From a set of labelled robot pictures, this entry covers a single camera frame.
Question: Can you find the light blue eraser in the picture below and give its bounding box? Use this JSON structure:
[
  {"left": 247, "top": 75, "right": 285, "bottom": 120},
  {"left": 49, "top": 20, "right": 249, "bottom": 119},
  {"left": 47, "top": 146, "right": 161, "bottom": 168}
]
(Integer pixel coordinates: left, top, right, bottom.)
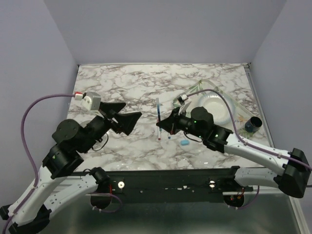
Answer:
[{"left": 180, "top": 139, "right": 190, "bottom": 146}]

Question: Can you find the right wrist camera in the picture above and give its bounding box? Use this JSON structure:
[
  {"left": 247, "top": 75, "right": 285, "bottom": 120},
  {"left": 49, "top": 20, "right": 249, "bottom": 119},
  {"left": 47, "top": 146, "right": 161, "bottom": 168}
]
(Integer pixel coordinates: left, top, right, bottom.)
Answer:
[{"left": 177, "top": 94, "right": 189, "bottom": 105}]

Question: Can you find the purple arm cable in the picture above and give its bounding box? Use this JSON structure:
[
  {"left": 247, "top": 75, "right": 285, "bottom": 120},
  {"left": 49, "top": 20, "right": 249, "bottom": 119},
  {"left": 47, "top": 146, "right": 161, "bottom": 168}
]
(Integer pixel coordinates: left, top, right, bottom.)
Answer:
[
  {"left": 186, "top": 89, "right": 312, "bottom": 171},
  {"left": 4, "top": 93, "right": 122, "bottom": 234}
]

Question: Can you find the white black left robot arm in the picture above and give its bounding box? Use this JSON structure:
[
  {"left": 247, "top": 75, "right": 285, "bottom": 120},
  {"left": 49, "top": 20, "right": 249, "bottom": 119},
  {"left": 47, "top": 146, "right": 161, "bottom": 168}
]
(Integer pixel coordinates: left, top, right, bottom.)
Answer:
[{"left": 0, "top": 102, "right": 142, "bottom": 234}]

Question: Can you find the teal bowl white inside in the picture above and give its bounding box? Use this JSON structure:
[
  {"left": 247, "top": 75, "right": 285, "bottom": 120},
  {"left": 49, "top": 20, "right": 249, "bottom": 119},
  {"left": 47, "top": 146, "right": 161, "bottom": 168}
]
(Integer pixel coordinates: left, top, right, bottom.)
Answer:
[{"left": 80, "top": 120, "right": 91, "bottom": 128}]

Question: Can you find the white marker red tip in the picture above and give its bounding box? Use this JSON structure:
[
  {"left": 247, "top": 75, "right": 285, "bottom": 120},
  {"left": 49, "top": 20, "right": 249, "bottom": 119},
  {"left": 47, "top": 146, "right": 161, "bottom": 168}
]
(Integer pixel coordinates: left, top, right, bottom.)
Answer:
[{"left": 157, "top": 127, "right": 161, "bottom": 141}]

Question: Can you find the blue transparent gel pen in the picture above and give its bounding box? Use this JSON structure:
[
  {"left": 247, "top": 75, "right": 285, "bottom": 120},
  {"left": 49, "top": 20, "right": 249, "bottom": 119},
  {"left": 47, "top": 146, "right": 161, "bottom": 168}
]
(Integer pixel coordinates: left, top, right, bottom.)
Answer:
[{"left": 156, "top": 97, "right": 161, "bottom": 122}]

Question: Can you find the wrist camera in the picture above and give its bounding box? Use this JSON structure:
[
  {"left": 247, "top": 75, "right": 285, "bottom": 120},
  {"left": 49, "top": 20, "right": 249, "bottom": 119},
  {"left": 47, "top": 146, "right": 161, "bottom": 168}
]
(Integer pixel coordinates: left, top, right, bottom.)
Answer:
[
  {"left": 177, "top": 94, "right": 189, "bottom": 105},
  {"left": 81, "top": 92, "right": 101, "bottom": 111}
]

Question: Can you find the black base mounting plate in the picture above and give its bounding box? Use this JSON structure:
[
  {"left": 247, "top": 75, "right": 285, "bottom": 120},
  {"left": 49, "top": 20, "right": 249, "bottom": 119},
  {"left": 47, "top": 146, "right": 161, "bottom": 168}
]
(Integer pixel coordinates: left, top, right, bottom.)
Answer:
[{"left": 78, "top": 168, "right": 254, "bottom": 204}]

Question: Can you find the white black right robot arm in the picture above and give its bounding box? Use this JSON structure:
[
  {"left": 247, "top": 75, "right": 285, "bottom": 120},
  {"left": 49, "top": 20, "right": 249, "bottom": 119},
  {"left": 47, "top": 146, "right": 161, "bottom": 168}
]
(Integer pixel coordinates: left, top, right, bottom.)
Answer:
[{"left": 156, "top": 107, "right": 312, "bottom": 198}]

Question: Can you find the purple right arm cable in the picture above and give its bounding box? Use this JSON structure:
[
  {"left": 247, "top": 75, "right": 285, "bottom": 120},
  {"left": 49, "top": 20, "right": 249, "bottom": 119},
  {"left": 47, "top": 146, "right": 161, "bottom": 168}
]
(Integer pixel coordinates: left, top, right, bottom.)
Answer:
[{"left": 186, "top": 89, "right": 312, "bottom": 171}]

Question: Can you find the dark blue mug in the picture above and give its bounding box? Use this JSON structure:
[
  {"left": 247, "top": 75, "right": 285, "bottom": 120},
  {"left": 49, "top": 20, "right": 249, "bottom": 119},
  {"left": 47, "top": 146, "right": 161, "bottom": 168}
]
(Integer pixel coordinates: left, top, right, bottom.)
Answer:
[{"left": 244, "top": 116, "right": 262, "bottom": 133}]

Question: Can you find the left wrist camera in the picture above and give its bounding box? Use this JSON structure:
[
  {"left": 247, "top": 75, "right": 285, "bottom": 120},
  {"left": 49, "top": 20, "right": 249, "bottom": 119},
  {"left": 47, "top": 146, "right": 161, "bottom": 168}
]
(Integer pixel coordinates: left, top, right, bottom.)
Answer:
[{"left": 81, "top": 92, "right": 101, "bottom": 111}]

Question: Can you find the floral leaf pattern tray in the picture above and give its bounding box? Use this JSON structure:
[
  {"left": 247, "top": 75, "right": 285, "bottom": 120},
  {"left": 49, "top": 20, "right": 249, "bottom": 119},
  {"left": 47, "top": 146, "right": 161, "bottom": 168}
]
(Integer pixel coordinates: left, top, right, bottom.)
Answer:
[{"left": 185, "top": 79, "right": 254, "bottom": 139}]

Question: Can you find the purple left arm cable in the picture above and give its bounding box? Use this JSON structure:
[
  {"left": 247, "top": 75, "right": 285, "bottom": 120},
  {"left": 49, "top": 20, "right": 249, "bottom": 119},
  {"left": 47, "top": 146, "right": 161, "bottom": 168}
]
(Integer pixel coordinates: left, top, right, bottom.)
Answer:
[{"left": 4, "top": 93, "right": 122, "bottom": 234}]

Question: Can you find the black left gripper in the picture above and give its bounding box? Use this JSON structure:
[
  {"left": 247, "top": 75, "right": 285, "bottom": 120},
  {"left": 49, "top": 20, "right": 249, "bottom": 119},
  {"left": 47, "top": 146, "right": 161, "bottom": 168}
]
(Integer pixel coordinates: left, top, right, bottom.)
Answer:
[{"left": 80, "top": 101, "right": 144, "bottom": 153}]

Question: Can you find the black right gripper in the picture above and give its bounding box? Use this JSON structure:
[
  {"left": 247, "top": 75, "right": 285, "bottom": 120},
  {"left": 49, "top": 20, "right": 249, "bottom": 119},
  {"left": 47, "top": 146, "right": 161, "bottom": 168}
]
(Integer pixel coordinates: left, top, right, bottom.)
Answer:
[{"left": 157, "top": 106, "right": 206, "bottom": 139}]

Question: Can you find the white plate blue rim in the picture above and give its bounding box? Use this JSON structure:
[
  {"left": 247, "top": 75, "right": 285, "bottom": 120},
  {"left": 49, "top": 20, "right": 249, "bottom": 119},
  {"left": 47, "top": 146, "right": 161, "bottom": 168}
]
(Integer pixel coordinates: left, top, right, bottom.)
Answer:
[{"left": 198, "top": 92, "right": 231, "bottom": 125}]

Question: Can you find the aluminium frame rail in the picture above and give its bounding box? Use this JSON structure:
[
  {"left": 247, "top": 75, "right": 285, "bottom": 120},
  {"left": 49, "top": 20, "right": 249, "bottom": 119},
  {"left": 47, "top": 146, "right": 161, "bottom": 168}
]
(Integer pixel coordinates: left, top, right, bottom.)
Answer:
[{"left": 244, "top": 63, "right": 275, "bottom": 147}]

